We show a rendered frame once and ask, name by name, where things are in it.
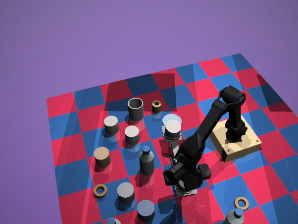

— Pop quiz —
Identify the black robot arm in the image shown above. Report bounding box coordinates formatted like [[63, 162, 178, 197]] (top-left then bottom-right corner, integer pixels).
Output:
[[165, 85, 248, 191]]

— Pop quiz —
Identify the grey bottle with blue cap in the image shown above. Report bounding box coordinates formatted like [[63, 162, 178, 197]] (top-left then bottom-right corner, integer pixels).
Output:
[[222, 208, 244, 224], [139, 146, 154, 175]]

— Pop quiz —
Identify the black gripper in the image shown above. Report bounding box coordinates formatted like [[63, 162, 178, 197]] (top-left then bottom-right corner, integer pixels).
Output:
[[163, 164, 211, 187]]

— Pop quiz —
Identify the tan ring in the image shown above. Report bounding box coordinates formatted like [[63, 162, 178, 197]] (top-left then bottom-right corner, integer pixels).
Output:
[[94, 184, 107, 198], [234, 197, 249, 211]]

